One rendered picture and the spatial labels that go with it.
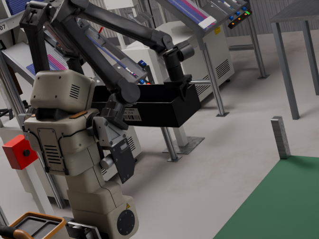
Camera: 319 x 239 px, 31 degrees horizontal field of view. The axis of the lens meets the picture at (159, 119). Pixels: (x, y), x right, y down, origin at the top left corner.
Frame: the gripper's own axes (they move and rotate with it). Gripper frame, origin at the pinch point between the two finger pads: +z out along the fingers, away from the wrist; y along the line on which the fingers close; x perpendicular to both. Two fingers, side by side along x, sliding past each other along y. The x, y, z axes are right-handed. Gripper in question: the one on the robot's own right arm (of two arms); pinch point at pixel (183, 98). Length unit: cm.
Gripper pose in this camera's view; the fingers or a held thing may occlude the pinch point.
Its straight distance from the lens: 230.6
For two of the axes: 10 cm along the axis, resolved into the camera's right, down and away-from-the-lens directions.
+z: 3.0, 8.8, 3.8
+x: -5.7, 4.8, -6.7
